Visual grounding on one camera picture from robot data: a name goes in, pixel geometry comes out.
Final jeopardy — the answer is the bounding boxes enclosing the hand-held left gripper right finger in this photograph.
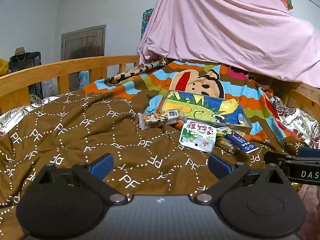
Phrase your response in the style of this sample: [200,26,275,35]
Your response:
[193,154,292,204]

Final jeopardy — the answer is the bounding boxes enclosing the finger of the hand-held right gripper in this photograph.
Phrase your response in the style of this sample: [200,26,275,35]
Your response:
[299,147,320,158]
[264,151,300,167]

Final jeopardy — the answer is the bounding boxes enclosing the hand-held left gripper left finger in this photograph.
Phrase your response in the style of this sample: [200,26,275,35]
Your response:
[32,154,130,204]

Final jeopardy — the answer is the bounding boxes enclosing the clear floss cake packet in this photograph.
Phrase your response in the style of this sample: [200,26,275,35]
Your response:
[215,137,238,155]

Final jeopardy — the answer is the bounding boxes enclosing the blue and white packet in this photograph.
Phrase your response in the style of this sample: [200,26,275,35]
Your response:
[224,132,258,154]

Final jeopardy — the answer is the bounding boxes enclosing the yellow stick packet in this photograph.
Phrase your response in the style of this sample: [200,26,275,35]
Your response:
[216,127,233,139]

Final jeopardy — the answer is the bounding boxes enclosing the white and green packet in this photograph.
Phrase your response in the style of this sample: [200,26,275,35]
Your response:
[178,120,217,153]

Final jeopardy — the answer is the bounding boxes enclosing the grey cardboard box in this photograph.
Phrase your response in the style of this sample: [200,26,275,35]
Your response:
[160,89,253,134]

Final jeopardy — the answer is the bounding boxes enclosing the clear nut bar packet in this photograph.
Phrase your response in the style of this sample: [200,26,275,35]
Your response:
[138,109,187,130]

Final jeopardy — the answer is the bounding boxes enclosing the floral satin sheet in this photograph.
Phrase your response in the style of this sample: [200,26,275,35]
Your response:
[272,96,320,148]
[0,94,66,136]

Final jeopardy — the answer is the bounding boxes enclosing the brown patterned quilt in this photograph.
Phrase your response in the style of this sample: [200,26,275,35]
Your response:
[0,90,320,230]

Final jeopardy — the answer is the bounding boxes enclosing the wooden bed headboard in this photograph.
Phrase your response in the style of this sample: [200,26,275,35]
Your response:
[280,80,320,110]

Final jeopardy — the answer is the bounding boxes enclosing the floral print bag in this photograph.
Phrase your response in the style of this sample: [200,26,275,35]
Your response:
[79,70,89,89]

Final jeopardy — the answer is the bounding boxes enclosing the white plastic bag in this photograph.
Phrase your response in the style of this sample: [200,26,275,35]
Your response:
[41,79,59,98]

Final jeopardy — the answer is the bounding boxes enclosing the black plastic crate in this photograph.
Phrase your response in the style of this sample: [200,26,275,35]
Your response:
[27,80,44,98]
[9,52,42,74]

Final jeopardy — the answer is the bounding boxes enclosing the striped cartoon blanket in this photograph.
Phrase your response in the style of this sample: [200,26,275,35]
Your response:
[82,59,300,143]

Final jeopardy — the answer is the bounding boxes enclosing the grey wooden door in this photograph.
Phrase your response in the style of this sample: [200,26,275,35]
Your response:
[61,25,106,62]

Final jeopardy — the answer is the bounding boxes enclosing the pink sheet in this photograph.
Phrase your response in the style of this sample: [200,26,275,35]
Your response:
[137,0,320,88]

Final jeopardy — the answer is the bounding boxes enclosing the yellow bag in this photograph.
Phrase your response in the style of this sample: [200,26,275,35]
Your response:
[0,58,9,77]

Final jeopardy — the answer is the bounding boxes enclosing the wooden bed rail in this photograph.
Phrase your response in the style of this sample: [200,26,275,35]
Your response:
[0,55,140,114]

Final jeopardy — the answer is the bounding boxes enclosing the floral wall poster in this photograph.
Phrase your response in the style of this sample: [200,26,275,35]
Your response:
[141,8,154,39]
[274,0,293,11]

